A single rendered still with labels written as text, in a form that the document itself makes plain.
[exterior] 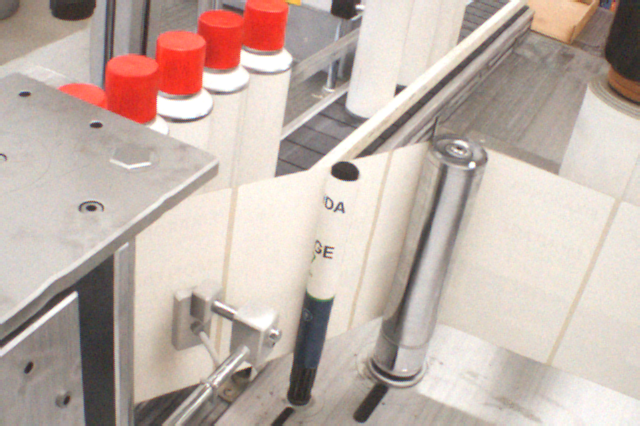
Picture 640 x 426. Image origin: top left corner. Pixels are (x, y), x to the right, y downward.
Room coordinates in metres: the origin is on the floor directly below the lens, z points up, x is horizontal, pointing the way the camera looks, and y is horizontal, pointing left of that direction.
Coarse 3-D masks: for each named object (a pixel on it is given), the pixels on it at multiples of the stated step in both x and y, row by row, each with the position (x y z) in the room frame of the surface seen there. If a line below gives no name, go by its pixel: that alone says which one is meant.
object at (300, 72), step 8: (352, 32) 0.88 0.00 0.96; (344, 40) 0.85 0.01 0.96; (352, 40) 0.85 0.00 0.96; (328, 48) 0.82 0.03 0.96; (336, 48) 0.82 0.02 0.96; (344, 48) 0.84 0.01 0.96; (352, 48) 0.86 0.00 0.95; (312, 56) 0.79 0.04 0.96; (320, 56) 0.79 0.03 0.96; (328, 56) 0.80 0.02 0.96; (336, 56) 0.82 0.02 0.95; (296, 64) 0.76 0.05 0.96; (304, 64) 0.76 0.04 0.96; (312, 64) 0.77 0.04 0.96; (320, 64) 0.78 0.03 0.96; (296, 72) 0.74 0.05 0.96; (304, 72) 0.75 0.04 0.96; (312, 72) 0.77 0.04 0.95; (296, 80) 0.74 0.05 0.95; (304, 80) 0.75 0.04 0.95; (288, 88) 0.72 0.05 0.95
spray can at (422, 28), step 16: (416, 0) 0.93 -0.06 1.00; (432, 0) 0.93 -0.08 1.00; (416, 16) 0.93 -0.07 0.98; (432, 16) 0.93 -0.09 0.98; (416, 32) 0.93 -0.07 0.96; (432, 32) 0.94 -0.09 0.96; (416, 48) 0.93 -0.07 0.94; (400, 64) 0.93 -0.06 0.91; (416, 64) 0.93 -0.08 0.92; (400, 80) 0.93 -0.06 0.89
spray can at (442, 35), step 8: (448, 0) 0.98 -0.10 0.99; (456, 0) 0.99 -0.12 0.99; (440, 8) 0.98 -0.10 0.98; (448, 8) 0.99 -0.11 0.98; (456, 8) 1.00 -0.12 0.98; (440, 16) 0.98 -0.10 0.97; (448, 16) 0.99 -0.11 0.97; (440, 24) 0.98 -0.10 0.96; (448, 24) 0.99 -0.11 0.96; (440, 32) 0.98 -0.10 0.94; (448, 32) 0.99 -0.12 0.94; (440, 40) 0.99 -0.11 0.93; (448, 40) 1.00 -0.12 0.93; (432, 48) 0.98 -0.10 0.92; (440, 48) 0.99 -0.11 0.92; (432, 56) 0.98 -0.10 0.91; (440, 56) 0.99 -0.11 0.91; (432, 64) 0.98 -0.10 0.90
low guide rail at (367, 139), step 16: (512, 0) 1.29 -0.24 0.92; (528, 0) 1.37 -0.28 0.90; (496, 16) 1.19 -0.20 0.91; (480, 32) 1.10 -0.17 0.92; (464, 48) 1.02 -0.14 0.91; (448, 64) 0.96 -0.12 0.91; (416, 80) 0.89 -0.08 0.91; (432, 80) 0.91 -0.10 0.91; (400, 96) 0.83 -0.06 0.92; (416, 96) 0.86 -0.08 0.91; (384, 112) 0.79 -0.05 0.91; (400, 112) 0.82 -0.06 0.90; (368, 128) 0.74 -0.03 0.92; (384, 128) 0.78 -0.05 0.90; (352, 144) 0.70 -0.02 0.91; (368, 144) 0.74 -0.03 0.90; (320, 160) 0.66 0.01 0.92; (336, 160) 0.67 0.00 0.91
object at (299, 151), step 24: (480, 0) 1.37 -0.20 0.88; (504, 0) 1.40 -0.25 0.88; (480, 24) 1.24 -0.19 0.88; (504, 24) 1.27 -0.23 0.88; (480, 48) 1.13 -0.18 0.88; (456, 72) 1.02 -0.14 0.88; (432, 96) 0.93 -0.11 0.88; (312, 120) 0.80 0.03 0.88; (336, 120) 0.81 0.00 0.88; (360, 120) 0.82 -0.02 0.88; (408, 120) 0.88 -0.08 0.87; (288, 144) 0.74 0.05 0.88; (312, 144) 0.75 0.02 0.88; (336, 144) 0.76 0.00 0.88; (288, 168) 0.69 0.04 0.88
